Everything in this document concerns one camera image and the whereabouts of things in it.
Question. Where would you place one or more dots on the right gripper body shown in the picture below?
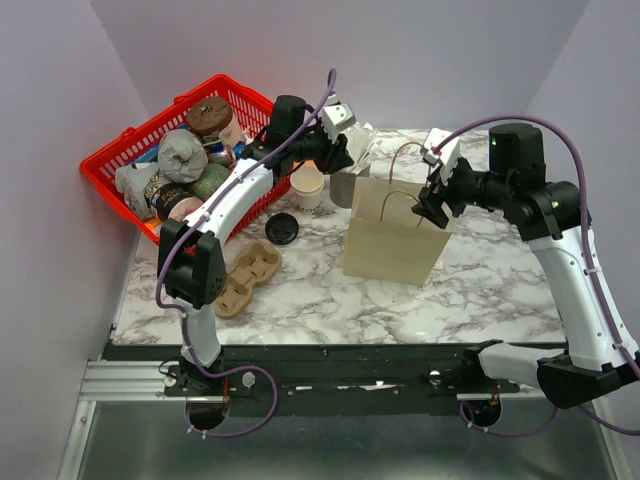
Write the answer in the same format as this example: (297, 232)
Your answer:
(466, 186)

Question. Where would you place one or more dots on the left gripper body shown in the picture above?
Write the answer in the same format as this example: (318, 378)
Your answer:
(318, 148)

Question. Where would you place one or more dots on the brown paper bag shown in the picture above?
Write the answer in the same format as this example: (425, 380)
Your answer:
(385, 240)

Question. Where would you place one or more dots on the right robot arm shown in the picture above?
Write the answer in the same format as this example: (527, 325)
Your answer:
(553, 220)

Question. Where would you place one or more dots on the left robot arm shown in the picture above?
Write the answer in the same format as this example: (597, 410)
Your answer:
(191, 266)

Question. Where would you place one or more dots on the grey straw holder cup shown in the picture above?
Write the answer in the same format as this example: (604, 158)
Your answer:
(341, 188)

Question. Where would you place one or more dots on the white paper cup stack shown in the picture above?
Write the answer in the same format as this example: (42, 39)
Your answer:
(307, 184)

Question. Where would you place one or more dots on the white paper straws bundle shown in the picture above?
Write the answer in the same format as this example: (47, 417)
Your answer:
(362, 139)

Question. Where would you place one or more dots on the red plastic basket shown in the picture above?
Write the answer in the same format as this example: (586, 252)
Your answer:
(251, 113)

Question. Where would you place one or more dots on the green avocado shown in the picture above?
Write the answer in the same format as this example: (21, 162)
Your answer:
(212, 178)

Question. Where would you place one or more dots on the brown lidded ice cream tub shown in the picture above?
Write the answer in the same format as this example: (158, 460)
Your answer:
(209, 116)

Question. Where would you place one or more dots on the cardboard cup carrier tray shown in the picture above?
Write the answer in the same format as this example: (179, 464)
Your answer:
(254, 266)

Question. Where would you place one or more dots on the grey crumpled paper bag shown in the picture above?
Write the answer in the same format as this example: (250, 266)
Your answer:
(181, 156)

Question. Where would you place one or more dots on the black printed paper cup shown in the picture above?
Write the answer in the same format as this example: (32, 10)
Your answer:
(171, 201)

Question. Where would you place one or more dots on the white crumpled paper wrapper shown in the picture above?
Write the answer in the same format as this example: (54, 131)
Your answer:
(131, 181)

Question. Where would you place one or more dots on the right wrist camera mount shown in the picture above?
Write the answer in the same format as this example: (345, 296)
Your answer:
(441, 151)

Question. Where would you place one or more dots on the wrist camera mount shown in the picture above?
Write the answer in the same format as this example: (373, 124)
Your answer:
(441, 151)
(336, 117)

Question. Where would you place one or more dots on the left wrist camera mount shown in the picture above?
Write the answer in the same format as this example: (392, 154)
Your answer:
(336, 117)

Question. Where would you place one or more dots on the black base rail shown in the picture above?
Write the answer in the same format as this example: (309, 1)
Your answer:
(336, 380)

